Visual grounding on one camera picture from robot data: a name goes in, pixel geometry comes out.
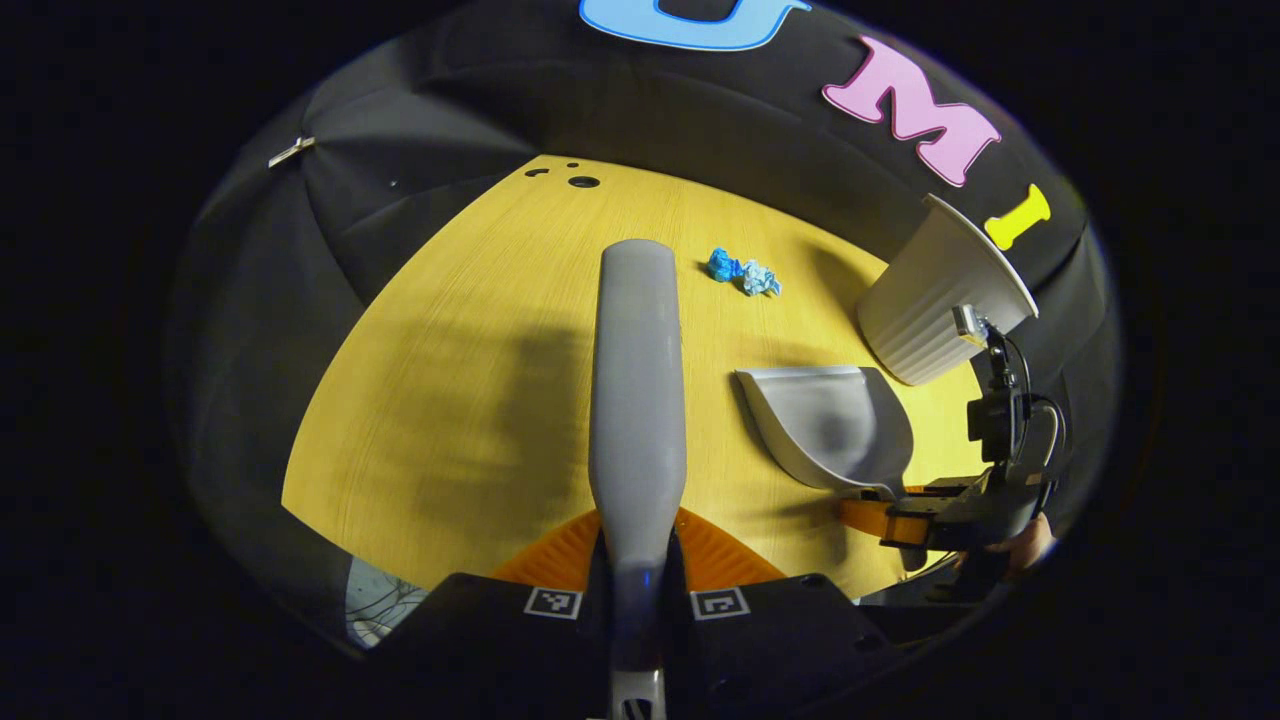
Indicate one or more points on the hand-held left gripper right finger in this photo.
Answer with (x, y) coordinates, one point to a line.
(780, 650)

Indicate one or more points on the wooden desktop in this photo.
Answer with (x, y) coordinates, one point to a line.
(450, 350)

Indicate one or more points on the grey plastic dustpan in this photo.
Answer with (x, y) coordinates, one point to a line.
(830, 425)

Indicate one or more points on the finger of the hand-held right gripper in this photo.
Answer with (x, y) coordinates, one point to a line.
(870, 520)

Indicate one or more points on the silver metal clip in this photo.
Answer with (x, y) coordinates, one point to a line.
(290, 151)

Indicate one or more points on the black backdrop cloth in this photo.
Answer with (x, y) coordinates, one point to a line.
(450, 100)

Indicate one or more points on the light blue paper trash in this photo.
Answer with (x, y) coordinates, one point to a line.
(760, 280)

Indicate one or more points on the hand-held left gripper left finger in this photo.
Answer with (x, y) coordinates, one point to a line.
(500, 650)

